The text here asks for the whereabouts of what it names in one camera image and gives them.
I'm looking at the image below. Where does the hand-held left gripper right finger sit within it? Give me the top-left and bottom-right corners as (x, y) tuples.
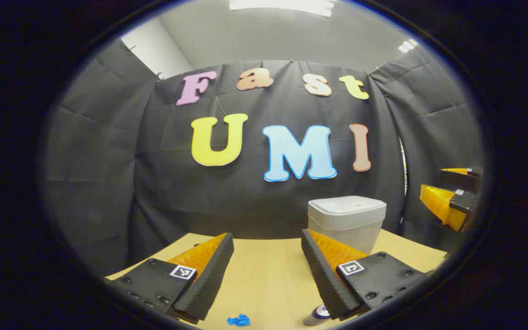
(301, 229), (429, 321)

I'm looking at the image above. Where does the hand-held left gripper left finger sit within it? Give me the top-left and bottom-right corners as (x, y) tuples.
(108, 232), (235, 325)

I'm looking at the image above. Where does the dark blue pop can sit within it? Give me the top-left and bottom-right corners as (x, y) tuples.
(303, 304), (332, 327)

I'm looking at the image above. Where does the blue paper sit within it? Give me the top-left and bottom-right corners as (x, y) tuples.
(226, 313), (251, 327)

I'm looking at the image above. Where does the grey desktop garbage bin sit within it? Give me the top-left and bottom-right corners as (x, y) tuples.
(308, 196), (387, 255)

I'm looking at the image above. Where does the wooden desktop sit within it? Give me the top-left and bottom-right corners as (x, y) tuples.
(104, 228), (448, 330)

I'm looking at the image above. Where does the black backdrop cloth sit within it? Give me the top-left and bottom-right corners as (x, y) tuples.
(44, 39), (484, 278)

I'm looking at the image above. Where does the long ceiling light panel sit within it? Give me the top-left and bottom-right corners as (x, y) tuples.
(230, 0), (336, 18)

